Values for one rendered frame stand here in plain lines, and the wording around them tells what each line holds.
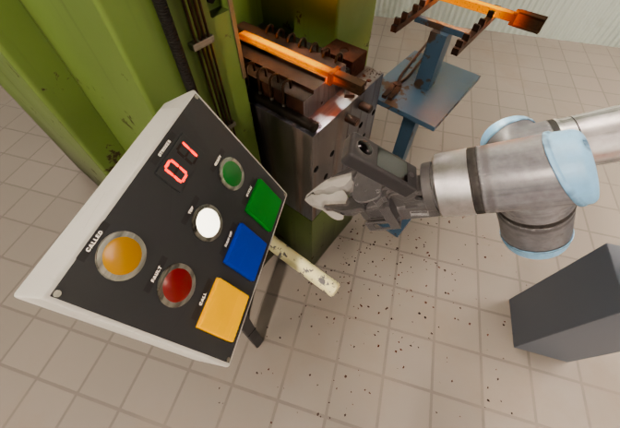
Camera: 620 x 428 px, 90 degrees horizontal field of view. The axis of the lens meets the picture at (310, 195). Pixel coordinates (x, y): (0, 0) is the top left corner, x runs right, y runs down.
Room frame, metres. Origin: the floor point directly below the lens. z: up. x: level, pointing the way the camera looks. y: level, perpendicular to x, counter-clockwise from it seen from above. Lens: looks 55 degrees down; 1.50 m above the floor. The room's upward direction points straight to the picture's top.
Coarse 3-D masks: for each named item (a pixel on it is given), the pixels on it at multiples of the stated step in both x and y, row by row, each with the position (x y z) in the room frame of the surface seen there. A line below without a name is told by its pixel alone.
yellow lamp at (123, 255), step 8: (112, 240) 0.16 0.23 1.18; (120, 240) 0.17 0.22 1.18; (128, 240) 0.17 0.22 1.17; (104, 248) 0.15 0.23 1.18; (112, 248) 0.15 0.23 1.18; (120, 248) 0.16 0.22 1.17; (128, 248) 0.16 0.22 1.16; (136, 248) 0.16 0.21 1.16; (104, 256) 0.14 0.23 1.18; (112, 256) 0.15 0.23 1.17; (120, 256) 0.15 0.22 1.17; (128, 256) 0.15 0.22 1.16; (136, 256) 0.16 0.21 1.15; (104, 264) 0.14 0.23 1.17; (112, 264) 0.14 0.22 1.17; (120, 264) 0.14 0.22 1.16; (128, 264) 0.15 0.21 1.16; (136, 264) 0.15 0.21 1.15; (112, 272) 0.13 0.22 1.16; (120, 272) 0.13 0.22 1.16; (128, 272) 0.14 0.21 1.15
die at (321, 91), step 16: (256, 32) 1.01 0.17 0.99; (256, 48) 0.91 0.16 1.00; (288, 48) 0.90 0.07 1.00; (304, 48) 0.92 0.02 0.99; (256, 64) 0.84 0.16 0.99; (272, 64) 0.83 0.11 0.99; (288, 64) 0.83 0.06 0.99; (336, 64) 0.83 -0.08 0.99; (256, 80) 0.78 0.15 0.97; (272, 80) 0.77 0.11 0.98; (304, 80) 0.75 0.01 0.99; (320, 80) 0.75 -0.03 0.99; (288, 96) 0.71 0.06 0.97; (304, 96) 0.70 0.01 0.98; (320, 96) 0.73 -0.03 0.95; (304, 112) 0.68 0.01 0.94
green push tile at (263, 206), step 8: (256, 184) 0.35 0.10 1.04; (264, 184) 0.36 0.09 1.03; (256, 192) 0.33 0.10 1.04; (264, 192) 0.35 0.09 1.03; (272, 192) 0.36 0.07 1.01; (256, 200) 0.32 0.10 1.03; (264, 200) 0.33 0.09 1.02; (272, 200) 0.34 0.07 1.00; (280, 200) 0.36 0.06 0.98; (248, 208) 0.30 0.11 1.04; (256, 208) 0.31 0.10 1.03; (264, 208) 0.32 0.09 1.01; (272, 208) 0.33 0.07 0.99; (256, 216) 0.29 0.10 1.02; (264, 216) 0.30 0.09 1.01; (272, 216) 0.31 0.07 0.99; (264, 224) 0.29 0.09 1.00; (272, 224) 0.30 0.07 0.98
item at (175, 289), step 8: (176, 272) 0.16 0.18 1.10; (184, 272) 0.16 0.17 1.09; (168, 280) 0.14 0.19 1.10; (176, 280) 0.15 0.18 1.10; (184, 280) 0.15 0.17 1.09; (168, 288) 0.13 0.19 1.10; (176, 288) 0.14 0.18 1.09; (184, 288) 0.14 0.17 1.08; (168, 296) 0.13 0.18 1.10; (176, 296) 0.13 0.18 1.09; (184, 296) 0.13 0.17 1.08
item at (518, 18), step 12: (444, 0) 1.19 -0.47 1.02; (456, 0) 1.16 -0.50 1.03; (468, 0) 1.14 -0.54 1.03; (480, 12) 1.10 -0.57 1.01; (504, 12) 1.06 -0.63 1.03; (516, 12) 1.04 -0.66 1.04; (528, 12) 1.03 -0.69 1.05; (516, 24) 1.03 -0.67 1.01; (528, 24) 1.01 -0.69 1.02; (540, 24) 0.99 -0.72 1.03
